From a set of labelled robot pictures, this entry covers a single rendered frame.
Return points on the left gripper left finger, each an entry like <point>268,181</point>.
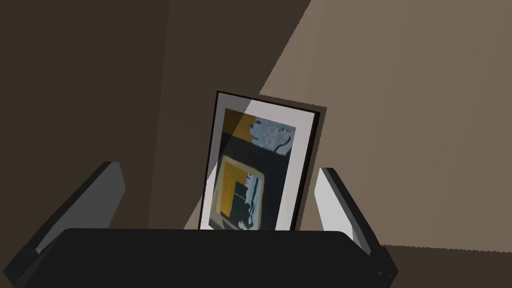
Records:
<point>86,200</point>

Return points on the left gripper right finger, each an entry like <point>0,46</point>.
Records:
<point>340,208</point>

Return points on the black framed abstract picture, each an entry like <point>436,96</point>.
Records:
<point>256,172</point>

